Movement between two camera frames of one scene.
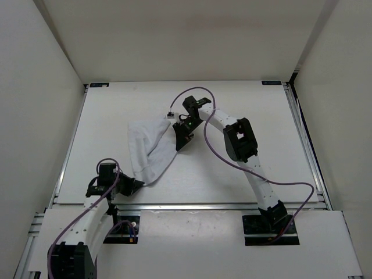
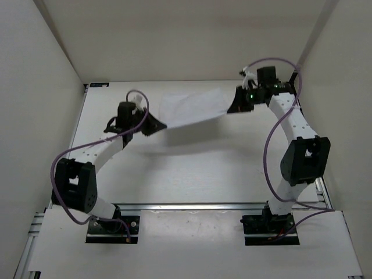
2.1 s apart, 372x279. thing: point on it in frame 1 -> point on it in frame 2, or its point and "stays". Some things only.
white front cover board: (210, 243) stays
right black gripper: (183, 136) -> (239, 104)
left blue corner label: (99, 85) stays
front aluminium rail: (187, 206) stays
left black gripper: (132, 185) -> (153, 125)
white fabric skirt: (152, 144) -> (179, 108)
